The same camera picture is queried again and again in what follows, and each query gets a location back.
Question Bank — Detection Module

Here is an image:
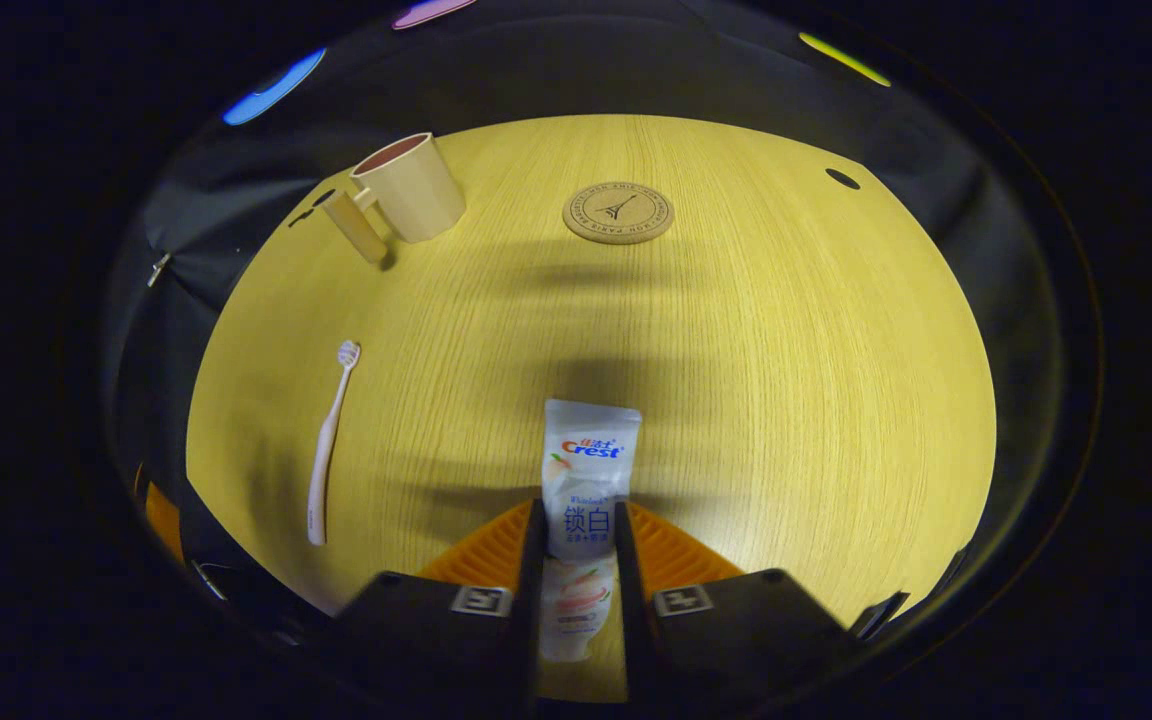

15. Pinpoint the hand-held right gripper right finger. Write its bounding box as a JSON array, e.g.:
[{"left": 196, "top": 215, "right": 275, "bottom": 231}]
[{"left": 614, "top": 500, "right": 909, "bottom": 706}]

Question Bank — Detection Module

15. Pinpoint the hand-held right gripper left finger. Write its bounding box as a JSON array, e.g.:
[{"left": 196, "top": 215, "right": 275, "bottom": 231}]
[{"left": 336, "top": 500, "right": 547, "bottom": 706}]

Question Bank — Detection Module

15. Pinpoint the white toothpaste tube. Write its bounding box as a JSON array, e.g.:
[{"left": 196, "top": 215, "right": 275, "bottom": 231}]
[{"left": 539, "top": 398, "right": 643, "bottom": 663}]

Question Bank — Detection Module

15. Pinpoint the white toothbrush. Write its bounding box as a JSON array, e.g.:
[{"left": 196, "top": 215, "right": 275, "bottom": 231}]
[{"left": 307, "top": 340, "right": 362, "bottom": 547}]

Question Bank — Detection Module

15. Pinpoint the round brown coaster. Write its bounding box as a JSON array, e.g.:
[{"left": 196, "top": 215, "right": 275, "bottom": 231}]
[{"left": 563, "top": 181, "right": 675, "bottom": 245}]

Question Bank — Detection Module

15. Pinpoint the beige cup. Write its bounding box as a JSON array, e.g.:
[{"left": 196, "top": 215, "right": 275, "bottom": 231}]
[{"left": 322, "top": 132, "right": 467, "bottom": 266}]

